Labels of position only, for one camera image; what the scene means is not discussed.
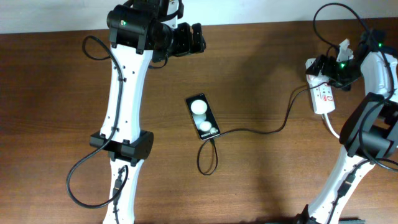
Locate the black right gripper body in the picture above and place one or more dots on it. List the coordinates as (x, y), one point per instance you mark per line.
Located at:
(338, 72)

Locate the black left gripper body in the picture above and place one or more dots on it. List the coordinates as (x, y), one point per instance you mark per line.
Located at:
(181, 44)

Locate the black Galaxy smartphone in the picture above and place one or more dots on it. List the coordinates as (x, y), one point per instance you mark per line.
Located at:
(202, 117)

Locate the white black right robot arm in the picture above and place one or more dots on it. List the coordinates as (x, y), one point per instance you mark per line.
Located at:
(369, 136)

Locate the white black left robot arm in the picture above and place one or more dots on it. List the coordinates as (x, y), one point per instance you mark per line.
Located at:
(140, 32)

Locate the white power strip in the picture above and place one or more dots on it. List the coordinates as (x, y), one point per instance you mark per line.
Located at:
(321, 94)

